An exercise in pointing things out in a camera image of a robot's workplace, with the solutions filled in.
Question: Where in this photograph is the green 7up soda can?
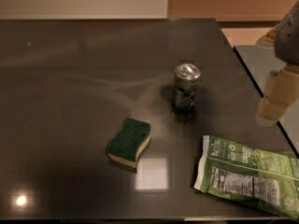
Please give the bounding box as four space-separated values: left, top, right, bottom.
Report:
172 63 201 110

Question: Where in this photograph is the green snack bag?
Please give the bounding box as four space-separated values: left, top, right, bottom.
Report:
194 135 299 221

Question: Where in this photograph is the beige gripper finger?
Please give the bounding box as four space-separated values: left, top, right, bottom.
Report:
256 63 299 126

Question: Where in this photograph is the green and yellow sponge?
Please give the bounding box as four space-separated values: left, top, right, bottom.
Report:
107 118 151 169

